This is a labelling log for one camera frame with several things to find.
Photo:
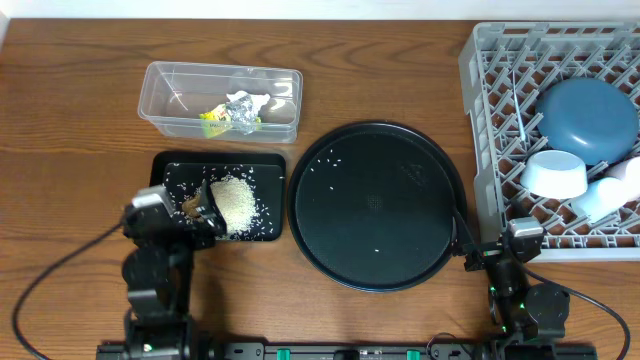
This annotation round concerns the light blue cup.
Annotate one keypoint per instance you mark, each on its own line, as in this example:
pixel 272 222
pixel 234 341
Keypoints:
pixel 602 197

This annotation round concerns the white napkin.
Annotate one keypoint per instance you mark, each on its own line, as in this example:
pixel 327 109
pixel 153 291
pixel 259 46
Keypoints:
pixel 245 104

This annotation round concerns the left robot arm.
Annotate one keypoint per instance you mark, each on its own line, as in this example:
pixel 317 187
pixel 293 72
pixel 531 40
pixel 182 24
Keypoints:
pixel 158 274

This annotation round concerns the light blue bowl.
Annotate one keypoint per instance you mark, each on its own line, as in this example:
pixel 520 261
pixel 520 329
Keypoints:
pixel 555 174

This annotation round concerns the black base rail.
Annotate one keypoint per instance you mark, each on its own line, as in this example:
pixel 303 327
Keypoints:
pixel 433 351

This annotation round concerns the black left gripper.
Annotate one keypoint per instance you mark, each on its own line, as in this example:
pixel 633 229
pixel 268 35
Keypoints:
pixel 187 226

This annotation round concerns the yellow foil snack wrapper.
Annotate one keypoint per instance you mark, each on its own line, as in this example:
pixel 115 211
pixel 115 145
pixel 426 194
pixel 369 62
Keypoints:
pixel 217 121

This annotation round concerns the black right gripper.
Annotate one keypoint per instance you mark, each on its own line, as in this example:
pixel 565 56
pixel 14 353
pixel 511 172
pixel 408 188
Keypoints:
pixel 480 256

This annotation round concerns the brown dried food piece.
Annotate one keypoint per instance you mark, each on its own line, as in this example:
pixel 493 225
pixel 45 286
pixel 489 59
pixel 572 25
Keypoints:
pixel 189 207

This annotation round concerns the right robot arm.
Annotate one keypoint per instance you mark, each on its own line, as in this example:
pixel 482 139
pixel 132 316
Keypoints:
pixel 532 317

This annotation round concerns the dark blue plate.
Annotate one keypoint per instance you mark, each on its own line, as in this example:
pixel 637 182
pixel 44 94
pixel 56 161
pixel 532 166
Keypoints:
pixel 589 118

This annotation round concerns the grey dishwasher rack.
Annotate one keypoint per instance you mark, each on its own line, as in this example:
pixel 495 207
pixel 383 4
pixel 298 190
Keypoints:
pixel 542 54

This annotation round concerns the black rectangular tray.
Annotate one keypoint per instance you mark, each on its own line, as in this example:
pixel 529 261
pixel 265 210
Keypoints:
pixel 164 158

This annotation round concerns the pile of white rice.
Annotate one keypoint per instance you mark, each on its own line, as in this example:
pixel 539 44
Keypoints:
pixel 250 197

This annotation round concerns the round black tray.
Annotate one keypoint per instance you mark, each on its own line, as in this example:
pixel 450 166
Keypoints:
pixel 372 205

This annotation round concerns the clear plastic container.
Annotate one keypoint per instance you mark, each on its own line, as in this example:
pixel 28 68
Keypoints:
pixel 174 94

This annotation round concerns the light blue spoon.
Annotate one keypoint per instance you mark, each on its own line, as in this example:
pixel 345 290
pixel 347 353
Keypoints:
pixel 521 129

